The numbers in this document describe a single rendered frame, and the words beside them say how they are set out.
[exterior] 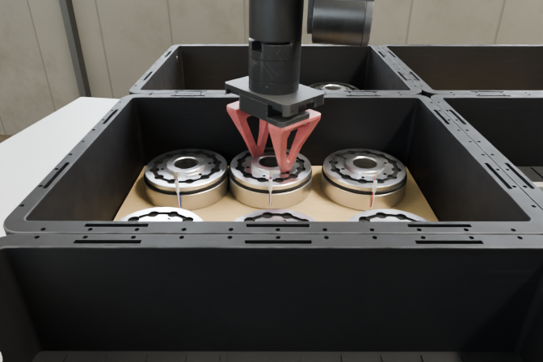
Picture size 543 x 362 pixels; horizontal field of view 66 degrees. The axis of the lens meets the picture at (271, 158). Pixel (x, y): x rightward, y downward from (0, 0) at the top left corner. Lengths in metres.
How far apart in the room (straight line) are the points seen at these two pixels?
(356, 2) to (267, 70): 0.11
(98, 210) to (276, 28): 0.26
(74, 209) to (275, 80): 0.23
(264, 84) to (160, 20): 1.94
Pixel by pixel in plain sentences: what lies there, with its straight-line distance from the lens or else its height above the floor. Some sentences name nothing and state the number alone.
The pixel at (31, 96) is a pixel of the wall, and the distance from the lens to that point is 2.95.
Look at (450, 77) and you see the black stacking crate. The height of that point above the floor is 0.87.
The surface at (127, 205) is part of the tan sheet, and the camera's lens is 0.53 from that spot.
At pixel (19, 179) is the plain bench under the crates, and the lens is 0.95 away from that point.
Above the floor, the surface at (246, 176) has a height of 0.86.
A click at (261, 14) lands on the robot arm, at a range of 0.44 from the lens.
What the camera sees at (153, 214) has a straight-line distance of 0.45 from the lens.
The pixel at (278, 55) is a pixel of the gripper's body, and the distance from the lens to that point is 0.44.
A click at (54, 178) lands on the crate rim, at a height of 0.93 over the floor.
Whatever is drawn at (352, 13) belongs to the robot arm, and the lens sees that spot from 0.43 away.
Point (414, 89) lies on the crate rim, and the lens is 0.61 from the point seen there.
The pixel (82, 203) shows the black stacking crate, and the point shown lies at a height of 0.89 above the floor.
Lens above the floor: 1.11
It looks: 27 degrees down
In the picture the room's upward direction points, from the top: straight up
